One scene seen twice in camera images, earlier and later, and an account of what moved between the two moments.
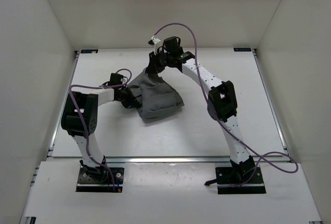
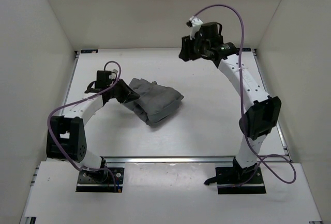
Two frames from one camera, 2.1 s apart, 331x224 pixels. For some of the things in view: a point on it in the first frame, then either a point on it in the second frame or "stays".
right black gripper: [153, 68] to [186, 54]
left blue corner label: [89, 51] stays
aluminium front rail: [168, 160] stays
